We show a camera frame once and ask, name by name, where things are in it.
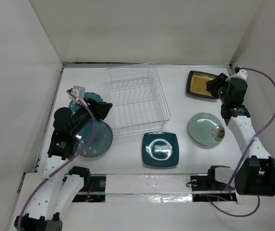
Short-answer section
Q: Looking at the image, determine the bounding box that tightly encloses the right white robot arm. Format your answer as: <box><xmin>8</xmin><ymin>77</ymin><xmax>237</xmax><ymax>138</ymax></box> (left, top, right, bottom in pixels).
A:
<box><xmin>206</xmin><ymin>69</ymin><xmax>275</xmax><ymax>197</ymax></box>

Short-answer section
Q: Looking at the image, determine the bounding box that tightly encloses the black square plate yellow centre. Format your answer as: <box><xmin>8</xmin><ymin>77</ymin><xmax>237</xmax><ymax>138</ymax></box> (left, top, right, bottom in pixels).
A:
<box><xmin>186</xmin><ymin>71</ymin><xmax>219</xmax><ymax>100</ymax></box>

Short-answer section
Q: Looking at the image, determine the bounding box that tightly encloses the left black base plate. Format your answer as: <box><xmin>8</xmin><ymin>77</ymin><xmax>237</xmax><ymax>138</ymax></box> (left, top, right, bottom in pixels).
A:
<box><xmin>73</xmin><ymin>175</ymin><xmax>106</xmax><ymax>203</ymax></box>

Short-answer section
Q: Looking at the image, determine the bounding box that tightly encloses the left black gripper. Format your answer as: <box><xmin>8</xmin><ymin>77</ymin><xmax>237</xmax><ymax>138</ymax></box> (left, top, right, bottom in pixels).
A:
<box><xmin>70</xmin><ymin>97</ymin><xmax>112</xmax><ymax>136</ymax></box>

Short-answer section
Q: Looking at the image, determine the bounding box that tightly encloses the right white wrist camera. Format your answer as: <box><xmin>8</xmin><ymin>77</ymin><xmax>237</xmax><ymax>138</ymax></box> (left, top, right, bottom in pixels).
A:
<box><xmin>228</xmin><ymin>67</ymin><xmax>248</xmax><ymax>81</ymax></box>

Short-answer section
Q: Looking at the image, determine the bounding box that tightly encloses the teal scalloped glass plate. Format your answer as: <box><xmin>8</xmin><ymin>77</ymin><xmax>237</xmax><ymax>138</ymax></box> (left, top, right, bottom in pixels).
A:
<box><xmin>68</xmin><ymin>92</ymin><xmax>103</xmax><ymax>113</ymax></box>

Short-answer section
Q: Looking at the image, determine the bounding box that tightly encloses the light green flower plate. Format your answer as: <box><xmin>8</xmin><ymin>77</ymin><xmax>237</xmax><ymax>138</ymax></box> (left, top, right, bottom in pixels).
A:
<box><xmin>187</xmin><ymin>112</ymin><xmax>225</xmax><ymax>147</ymax></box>

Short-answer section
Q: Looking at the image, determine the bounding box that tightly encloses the clear wire dish rack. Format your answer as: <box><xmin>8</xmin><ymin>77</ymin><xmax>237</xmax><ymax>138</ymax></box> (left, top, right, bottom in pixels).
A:
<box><xmin>104</xmin><ymin>63</ymin><xmax>171</xmax><ymax>136</ymax></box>

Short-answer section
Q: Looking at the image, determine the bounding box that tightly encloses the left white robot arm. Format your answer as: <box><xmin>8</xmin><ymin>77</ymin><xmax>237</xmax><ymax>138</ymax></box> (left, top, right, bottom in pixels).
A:
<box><xmin>14</xmin><ymin>99</ymin><xmax>113</xmax><ymax>231</ymax></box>

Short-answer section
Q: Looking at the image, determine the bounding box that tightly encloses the dark teal square plate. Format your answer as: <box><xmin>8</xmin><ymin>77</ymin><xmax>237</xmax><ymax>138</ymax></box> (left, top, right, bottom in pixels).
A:
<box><xmin>141</xmin><ymin>132</ymin><xmax>179</xmax><ymax>167</ymax></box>

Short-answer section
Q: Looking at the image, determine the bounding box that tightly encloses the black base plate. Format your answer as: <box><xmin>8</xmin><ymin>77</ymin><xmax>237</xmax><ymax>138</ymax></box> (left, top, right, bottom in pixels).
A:
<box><xmin>186</xmin><ymin>175</ymin><xmax>238</xmax><ymax>202</ymax></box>
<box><xmin>73</xmin><ymin>175</ymin><xmax>106</xmax><ymax>203</ymax></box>

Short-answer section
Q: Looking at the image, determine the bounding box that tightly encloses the teal round speckled plate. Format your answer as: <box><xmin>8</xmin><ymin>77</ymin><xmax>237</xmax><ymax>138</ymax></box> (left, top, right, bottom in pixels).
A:
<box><xmin>76</xmin><ymin>121</ymin><xmax>113</xmax><ymax>158</ymax></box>

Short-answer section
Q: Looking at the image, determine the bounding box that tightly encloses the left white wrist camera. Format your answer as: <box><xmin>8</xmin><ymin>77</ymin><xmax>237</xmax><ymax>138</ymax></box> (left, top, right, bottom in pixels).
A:
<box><xmin>68</xmin><ymin>86</ymin><xmax>85</xmax><ymax>101</ymax></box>

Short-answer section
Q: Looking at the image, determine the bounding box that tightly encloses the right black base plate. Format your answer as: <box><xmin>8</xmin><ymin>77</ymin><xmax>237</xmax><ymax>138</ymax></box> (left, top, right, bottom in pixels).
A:
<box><xmin>186</xmin><ymin>175</ymin><xmax>238</xmax><ymax>202</ymax></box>

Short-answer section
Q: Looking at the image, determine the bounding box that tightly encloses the metal rail bar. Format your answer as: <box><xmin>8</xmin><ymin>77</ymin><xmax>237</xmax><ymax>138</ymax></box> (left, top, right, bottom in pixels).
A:
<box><xmin>76</xmin><ymin>188</ymin><xmax>236</xmax><ymax>195</ymax></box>

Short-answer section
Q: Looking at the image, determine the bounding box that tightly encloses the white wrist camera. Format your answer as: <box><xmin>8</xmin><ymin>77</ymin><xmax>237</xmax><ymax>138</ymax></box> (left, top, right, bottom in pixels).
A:
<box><xmin>68</xmin><ymin>86</ymin><xmax>85</xmax><ymax>101</ymax></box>
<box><xmin>228</xmin><ymin>67</ymin><xmax>248</xmax><ymax>81</ymax></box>

